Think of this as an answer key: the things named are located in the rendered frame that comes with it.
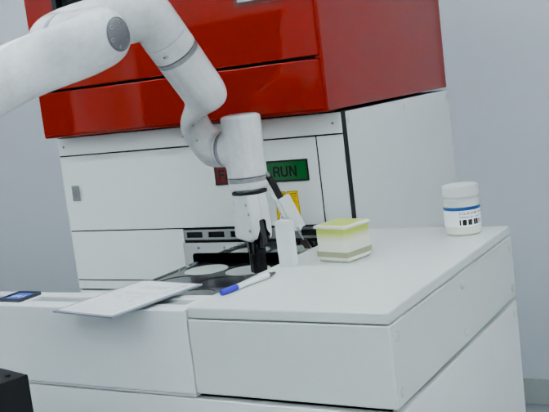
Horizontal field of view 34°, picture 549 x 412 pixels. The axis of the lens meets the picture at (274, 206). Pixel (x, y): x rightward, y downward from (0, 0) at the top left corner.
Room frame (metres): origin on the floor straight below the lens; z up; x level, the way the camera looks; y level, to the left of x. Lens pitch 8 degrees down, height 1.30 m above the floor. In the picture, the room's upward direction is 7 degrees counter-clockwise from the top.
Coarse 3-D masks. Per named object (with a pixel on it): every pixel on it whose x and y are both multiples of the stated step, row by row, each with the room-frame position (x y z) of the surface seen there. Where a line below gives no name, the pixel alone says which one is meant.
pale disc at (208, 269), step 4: (192, 268) 2.05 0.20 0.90; (196, 268) 2.04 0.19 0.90; (200, 268) 2.03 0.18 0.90; (204, 268) 2.03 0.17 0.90; (208, 268) 2.02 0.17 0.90; (212, 268) 2.02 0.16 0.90; (216, 268) 2.01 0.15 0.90; (220, 268) 2.01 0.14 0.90; (224, 268) 2.00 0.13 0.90; (184, 272) 2.01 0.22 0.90; (188, 272) 2.00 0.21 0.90; (192, 272) 2.00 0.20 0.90; (196, 272) 1.99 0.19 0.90; (200, 272) 1.99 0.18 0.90; (204, 272) 1.98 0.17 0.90; (208, 272) 1.98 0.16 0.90; (212, 272) 1.97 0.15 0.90
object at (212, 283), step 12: (204, 264) 2.07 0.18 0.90; (216, 264) 2.06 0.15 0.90; (228, 264) 2.04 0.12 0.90; (240, 264) 2.02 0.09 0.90; (276, 264) 1.97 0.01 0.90; (168, 276) 1.98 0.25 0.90; (180, 276) 1.97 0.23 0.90; (192, 276) 1.96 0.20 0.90; (204, 276) 1.94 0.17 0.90; (216, 276) 1.92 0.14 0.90; (228, 276) 1.91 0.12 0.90; (240, 276) 1.89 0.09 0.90; (204, 288) 1.82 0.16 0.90; (216, 288) 1.81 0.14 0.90
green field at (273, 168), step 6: (282, 162) 2.02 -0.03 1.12; (288, 162) 2.01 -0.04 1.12; (294, 162) 2.00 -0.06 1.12; (300, 162) 1.99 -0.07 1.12; (270, 168) 2.03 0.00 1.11; (276, 168) 2.02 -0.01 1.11; (282, 168) 2.02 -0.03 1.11; (288, 168) 2.01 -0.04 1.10; (294, 168) 2.00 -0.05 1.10; (300, 168) 1.99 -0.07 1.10; (276, 174) 2.03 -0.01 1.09; (282, 174) 2.02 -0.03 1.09; (288, 174) 2.01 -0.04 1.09; (294, 174) 2.00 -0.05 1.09; (300, 174) 1.99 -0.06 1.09; (306, 174) 1.99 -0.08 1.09; (276, 180) 2.03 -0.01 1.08
